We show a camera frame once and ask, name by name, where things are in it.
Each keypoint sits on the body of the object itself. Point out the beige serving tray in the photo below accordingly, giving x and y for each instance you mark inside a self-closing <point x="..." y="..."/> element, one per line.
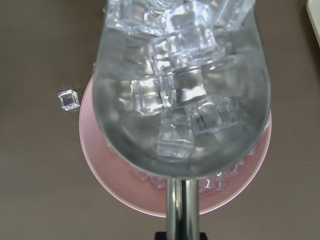
<point x="313" y="11"/>

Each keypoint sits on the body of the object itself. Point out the clear ice cube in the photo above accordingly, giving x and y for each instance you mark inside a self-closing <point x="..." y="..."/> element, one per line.
<point x="68" y="100"/>

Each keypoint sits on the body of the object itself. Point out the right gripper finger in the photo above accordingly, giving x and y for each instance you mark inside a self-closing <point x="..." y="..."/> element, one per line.
<point x="162" y="235"/>

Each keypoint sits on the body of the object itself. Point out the pink bowl with ice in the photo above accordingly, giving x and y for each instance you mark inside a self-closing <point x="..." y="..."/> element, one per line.
<point x="124" y="184"/>

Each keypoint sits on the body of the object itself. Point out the metal ice scoop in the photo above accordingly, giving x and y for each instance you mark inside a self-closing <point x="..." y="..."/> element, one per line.
<point x="181" y="91"/>

